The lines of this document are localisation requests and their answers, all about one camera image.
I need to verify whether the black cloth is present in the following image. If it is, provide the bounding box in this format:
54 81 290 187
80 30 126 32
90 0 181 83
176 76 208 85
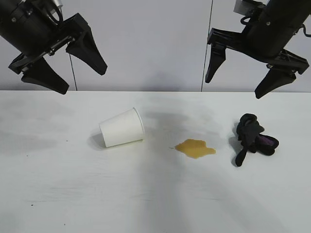
228 113 279 167

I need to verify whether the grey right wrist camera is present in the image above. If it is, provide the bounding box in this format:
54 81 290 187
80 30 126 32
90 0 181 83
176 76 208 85
233 0 255 14

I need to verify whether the brown liquid spill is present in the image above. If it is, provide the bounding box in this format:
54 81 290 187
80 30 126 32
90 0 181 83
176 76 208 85
169 138 216 161

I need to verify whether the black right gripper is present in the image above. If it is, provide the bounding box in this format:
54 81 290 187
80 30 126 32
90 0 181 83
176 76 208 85
205 9 311 99

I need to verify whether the white paper cup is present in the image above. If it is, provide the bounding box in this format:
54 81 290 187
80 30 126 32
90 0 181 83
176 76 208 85
99 107 146 148

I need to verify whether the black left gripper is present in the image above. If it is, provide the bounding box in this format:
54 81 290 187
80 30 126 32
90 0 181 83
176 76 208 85
0 0 107 95

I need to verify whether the black right camera cable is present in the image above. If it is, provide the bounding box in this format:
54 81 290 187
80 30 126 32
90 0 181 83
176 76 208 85
240 14 257 25

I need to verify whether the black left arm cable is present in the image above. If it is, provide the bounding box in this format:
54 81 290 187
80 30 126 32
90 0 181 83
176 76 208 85
47 3 64 25

